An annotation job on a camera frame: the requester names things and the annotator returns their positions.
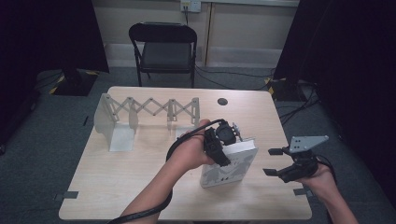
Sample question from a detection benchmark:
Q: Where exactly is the white expandable metal book rack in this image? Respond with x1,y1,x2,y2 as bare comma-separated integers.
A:
93,92,201,156

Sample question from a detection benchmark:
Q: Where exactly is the black folding chair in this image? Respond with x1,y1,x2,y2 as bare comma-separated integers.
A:
128,21,198,89

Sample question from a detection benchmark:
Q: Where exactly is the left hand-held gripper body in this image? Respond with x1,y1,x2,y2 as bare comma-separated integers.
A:
204,120,245,154

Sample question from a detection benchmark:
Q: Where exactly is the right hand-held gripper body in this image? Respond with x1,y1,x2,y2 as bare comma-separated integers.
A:
277,134,330,184

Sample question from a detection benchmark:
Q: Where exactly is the black curtain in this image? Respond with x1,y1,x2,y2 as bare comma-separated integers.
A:
0,0,110,147
273,0,396,208

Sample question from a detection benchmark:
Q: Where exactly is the black stand base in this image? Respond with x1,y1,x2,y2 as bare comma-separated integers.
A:
49,68,100,97
264,76,308,103

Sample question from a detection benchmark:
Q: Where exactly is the white book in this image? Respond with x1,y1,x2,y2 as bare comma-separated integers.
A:
200,136,260,189

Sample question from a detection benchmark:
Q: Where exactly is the white wall socket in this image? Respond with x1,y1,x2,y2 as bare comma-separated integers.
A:
180,0,202,13

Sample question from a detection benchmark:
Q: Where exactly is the person's right hand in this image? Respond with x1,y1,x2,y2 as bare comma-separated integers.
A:
295,162,339,201

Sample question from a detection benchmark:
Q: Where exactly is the right hand-held gripper black cable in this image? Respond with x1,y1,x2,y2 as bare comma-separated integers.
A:
317,154,338,182

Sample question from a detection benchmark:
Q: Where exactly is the person's left hand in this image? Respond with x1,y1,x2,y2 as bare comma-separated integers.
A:
167,119,217,172

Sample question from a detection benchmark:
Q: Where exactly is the hand-held gripper black cable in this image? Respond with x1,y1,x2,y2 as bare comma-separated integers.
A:
106,118,227,224
317,154,338,182

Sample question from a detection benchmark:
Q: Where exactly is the black floor cable bundle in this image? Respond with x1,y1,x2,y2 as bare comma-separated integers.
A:
277,83,321,126

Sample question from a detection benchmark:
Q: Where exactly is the left hand-held gripper black cable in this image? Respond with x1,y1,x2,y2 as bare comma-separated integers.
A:
106,118,227,224

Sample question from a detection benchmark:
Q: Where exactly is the grey tape strip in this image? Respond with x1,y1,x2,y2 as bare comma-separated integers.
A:
53,190,79,202
292,187,314,198

